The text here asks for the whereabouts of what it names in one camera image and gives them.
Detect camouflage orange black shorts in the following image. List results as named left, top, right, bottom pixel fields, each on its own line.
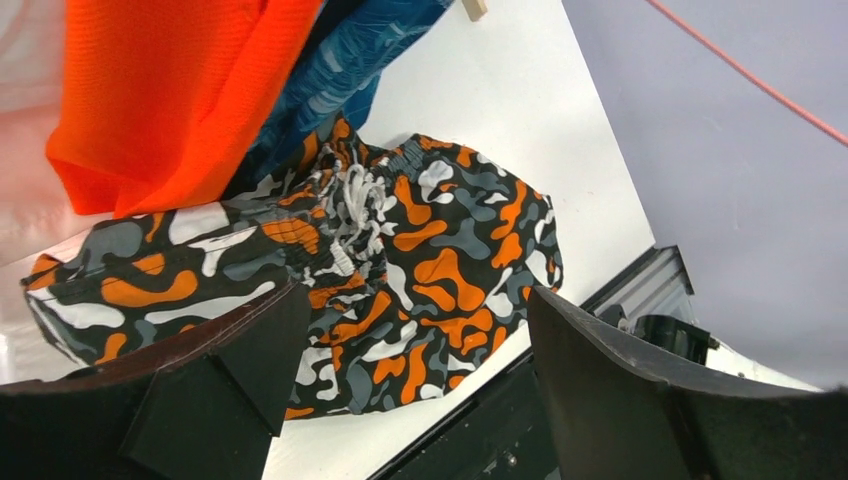
left=22, top=117, right=563, bottom=419

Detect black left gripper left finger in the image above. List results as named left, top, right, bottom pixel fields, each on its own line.
left=1, top=284, right=311, bottom=479

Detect orange mesh shorts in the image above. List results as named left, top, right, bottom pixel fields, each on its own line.
left=46, top=0, right=320, bottom=217

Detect blue leaf print shorts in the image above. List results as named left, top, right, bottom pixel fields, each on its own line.
left=223, top=1, right=451, bottom=199

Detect wooden clothes rack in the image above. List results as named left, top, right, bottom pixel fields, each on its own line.
left=462, top=0, right=488, bottom=22

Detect white garment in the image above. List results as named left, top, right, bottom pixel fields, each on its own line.
left=1, top=1, right=73, bottom=265

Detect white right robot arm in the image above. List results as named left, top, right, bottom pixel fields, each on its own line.
left=596, top=304, right=822, bottom=392

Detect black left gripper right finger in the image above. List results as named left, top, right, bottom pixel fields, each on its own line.
left=528, top=287, right=847, bottom=479

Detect pink wire hanger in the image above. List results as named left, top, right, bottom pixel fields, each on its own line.
left=647, top=0, right=847, bottom=147

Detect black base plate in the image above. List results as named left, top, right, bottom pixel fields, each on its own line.
left=374, top=246, right=706, bottom=479

